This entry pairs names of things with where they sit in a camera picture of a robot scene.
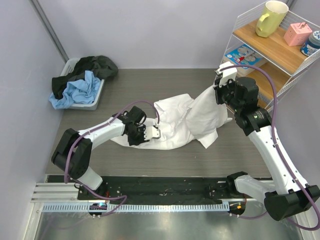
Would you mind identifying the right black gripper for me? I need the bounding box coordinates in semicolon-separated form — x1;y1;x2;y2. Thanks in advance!
213;75;242;112

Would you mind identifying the white long sleeve shirt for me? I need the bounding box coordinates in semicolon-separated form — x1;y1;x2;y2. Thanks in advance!
109;86;233;152

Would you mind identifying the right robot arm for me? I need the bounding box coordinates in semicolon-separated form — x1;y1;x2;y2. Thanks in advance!
213;77;320;221

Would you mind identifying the blue white book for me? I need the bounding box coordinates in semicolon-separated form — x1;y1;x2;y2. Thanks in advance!
222;44;267;67

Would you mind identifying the light blue shirt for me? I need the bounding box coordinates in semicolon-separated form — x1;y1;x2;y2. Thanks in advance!
49;70;105;111

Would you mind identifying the black shirt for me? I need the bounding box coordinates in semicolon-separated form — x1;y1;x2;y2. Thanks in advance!
51;55;119;100

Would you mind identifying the grey plastic basket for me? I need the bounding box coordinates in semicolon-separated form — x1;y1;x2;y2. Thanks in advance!
49;56;101;110

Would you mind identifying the pink cube box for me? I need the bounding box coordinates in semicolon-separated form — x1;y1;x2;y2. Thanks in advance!
283;22;313;47

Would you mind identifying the yellow green mug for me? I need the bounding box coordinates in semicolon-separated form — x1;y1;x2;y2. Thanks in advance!
255;0;289;38

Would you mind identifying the blue white tin can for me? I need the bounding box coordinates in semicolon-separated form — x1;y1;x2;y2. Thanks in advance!
300;30;320;57

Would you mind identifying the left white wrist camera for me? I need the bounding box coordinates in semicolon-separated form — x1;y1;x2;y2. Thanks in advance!
144;125;161;141

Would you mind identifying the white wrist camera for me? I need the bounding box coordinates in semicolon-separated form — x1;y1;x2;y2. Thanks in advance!
214;61;238;88
144;125;161;141

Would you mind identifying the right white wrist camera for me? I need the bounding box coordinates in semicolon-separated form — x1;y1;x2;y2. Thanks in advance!
214;61;238;88

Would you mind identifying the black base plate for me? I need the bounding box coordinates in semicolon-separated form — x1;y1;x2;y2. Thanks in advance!
76;175;256;201

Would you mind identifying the white wire wooden shelf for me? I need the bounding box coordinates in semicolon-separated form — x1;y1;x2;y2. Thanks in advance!
221;3;320;100

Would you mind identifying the white slotted cable duct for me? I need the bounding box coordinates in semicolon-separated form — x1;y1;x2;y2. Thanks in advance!
42;202;230;213

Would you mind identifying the aluminium rail frame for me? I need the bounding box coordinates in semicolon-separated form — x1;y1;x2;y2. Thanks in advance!
24;175;320;240

